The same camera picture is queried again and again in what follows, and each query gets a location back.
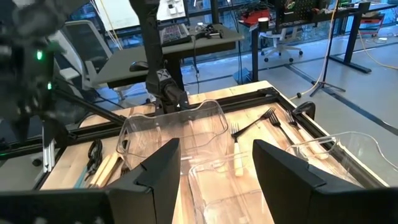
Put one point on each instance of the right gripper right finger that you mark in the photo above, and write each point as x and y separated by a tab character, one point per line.
289	193

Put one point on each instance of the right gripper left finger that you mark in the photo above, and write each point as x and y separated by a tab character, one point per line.
155	186

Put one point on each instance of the black fork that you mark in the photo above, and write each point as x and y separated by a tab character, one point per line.
273	119
268	112

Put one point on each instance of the clear plastic bin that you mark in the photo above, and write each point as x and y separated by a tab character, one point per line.
186	130
224	199
357	155

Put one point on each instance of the black table clamp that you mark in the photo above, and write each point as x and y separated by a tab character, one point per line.
306	107

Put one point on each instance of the black computer mouse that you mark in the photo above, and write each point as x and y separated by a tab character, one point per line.
139	66

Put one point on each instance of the black tripod stand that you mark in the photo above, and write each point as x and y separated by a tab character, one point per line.
325	84

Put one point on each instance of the whiteboard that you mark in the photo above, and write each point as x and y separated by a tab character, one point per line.
118	14

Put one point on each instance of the white office chair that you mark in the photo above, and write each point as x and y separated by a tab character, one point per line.
280	46

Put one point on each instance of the black keyboard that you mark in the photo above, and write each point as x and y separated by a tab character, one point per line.
174	34

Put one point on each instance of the grey desk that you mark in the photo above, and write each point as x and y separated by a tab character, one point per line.
211	43

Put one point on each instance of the black clamp tool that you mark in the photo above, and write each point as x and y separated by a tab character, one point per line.
210	31

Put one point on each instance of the black-legged worktable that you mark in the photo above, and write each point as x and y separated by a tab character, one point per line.
354	37

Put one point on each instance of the red box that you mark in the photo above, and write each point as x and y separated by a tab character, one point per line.
256	17

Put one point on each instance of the black pegboard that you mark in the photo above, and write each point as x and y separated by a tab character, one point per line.
298	11

